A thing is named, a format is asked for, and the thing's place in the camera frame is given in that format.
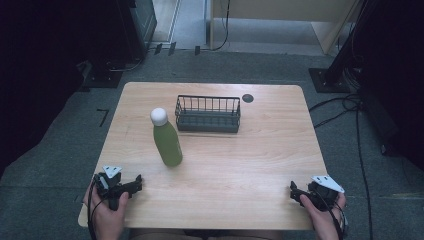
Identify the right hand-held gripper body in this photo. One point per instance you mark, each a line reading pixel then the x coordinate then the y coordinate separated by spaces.
pixel 325 192

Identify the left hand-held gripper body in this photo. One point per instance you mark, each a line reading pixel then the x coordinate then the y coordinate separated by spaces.
pixel 108 185

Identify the green bottle with white cap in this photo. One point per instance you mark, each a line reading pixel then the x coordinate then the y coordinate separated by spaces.
pixel 167 143

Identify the person's right hand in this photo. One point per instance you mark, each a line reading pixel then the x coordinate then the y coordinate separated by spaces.
pixel 321 218

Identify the person's left hand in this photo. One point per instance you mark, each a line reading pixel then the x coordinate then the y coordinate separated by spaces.
pixel 108 215

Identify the dark round table grommet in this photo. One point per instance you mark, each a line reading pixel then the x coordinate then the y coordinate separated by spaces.
pixel 247 98

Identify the black metal stand with base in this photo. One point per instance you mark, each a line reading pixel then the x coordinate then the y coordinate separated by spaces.
pixel 336 66

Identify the dark curtain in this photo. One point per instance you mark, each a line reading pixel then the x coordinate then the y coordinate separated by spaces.
pixel 40 73
pixel 396 73

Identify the black cabinet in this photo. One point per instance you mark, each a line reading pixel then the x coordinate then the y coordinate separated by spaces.
pixel 138 26

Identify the light wooden furniture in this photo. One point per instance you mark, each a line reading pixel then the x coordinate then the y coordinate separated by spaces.
pixel 283 13

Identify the black stand base plate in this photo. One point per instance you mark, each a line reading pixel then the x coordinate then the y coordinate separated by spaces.
pixel 101 78

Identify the small black floor bracket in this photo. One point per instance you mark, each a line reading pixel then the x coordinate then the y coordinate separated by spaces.
pixel 158 49
pixel 172 48
pixel 197 50

